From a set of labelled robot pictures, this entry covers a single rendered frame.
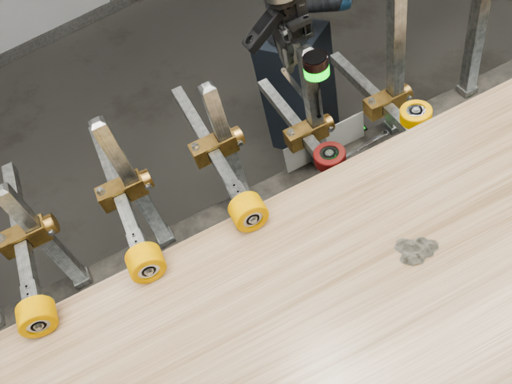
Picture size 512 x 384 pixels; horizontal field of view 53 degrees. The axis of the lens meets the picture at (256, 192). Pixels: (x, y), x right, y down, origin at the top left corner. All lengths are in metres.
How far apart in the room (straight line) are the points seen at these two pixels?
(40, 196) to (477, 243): 2.26
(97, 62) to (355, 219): 2.69
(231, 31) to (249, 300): 2.54
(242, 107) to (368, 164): 1.66
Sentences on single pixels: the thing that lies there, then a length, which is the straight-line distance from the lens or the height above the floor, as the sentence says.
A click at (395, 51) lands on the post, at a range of 1.40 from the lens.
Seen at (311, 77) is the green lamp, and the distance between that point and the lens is 1.21.
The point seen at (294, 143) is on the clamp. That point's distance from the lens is 1.37.
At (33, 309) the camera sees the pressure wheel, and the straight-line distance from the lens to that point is 1.17.
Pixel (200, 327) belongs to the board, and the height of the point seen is 0.90.
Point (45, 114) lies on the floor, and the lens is 3.38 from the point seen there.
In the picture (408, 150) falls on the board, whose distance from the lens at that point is 1.27.
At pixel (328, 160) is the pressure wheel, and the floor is 0.91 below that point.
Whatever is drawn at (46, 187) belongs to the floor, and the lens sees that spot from 2.91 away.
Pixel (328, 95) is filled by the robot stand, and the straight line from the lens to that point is 2.39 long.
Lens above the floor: 1.84
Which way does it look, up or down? 50 degrees down
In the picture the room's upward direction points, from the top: 17 degrees counter-clockwise
